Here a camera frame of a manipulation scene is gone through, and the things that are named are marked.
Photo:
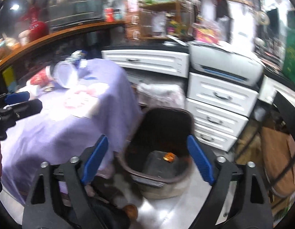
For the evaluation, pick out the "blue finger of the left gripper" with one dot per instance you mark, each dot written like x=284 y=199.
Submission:
x=14 y=98
x=25 y=109

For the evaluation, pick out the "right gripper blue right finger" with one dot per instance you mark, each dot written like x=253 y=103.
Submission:
x=200 y=159

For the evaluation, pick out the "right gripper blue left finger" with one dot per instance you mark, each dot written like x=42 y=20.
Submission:
x=91 y=159

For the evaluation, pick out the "dark brown trash bin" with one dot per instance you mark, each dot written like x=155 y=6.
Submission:
x=156 y=156

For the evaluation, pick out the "white lower small drawer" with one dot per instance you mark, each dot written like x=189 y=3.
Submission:
x=214 y=138

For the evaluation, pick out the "red cylindrical can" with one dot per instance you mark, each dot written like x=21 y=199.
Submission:
x=42 y=78

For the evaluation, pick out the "purple floral tablecloth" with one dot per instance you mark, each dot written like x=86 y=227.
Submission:
x=101 y=103

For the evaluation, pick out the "curved wooden counter shelf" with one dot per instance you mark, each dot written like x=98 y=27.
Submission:
x=53 y=37

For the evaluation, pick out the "white middle small drawer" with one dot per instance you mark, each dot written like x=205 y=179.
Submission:
x=216 y=118

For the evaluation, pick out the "white drink cup with straw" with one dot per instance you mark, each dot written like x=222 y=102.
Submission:
x=24 y=37

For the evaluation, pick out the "red ceramic vase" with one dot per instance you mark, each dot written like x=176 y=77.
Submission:
x=37 y=29

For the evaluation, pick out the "round wooden stool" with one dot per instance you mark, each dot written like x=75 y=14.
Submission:
x=278 y=149

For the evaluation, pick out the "white plastic bag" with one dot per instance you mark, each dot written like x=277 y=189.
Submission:
x=169 y=95

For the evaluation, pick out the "white printer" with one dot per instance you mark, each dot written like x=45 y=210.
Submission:
x=223 y=60

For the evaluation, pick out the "red tin can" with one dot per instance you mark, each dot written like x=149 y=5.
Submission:
x=109 y=14

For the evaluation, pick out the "brown cardboard box stack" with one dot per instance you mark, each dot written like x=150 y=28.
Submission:
x=132 y=20

